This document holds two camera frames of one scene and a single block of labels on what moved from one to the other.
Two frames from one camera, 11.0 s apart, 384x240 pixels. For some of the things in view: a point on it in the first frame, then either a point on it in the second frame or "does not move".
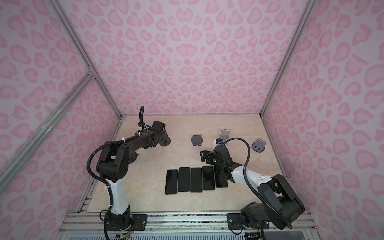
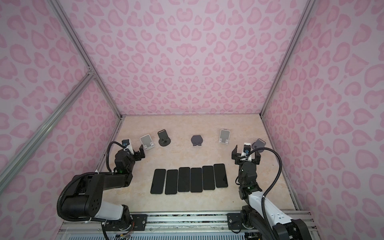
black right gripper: x=210 y=155 -> x=233 y=157
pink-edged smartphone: x=196 y=180 does not move
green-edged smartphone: x=221 y=180 does not move
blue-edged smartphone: x=183 y=179 does not move
